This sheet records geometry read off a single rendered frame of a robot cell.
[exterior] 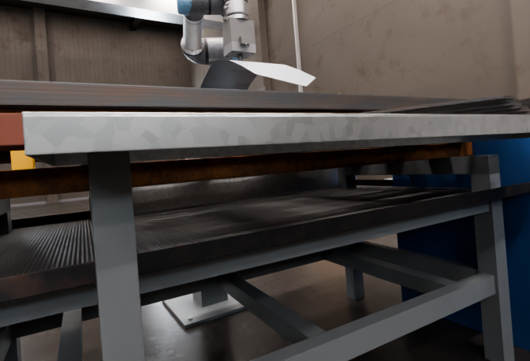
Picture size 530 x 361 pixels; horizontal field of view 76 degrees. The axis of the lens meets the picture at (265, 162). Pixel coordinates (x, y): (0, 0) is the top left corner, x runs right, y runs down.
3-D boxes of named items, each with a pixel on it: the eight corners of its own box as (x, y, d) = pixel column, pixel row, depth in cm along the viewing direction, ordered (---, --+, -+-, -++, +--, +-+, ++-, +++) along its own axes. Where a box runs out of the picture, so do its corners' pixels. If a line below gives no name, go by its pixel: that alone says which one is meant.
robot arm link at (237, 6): (252, 1, 106) (228, -3, 102) (253, 16, 106) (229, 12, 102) (241, 12, 113) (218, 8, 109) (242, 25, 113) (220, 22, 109)
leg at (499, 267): (514, 360, 110) (498, 154, 111) (505, 366, 107) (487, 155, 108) (494, 351, 116) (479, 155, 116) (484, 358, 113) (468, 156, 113)
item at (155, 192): (361, 230, 184) (356, 166, 185) (95, 288, 122) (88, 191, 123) (356, 229, 188) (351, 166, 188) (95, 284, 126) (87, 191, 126)
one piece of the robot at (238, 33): (231, 0, 100) (235, 54, 100) (257, 5, 105) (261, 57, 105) (218, 13, 109) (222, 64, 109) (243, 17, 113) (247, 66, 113)
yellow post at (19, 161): (35, 188, 97) (29, 121, 97) (13, 190, 94) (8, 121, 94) (36, 187, 101) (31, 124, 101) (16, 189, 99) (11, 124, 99)
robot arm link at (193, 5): (178, 45, 157) (174, -21, 110) (202, 44, 160) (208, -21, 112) (181, 69, 156) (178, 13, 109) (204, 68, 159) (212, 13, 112)
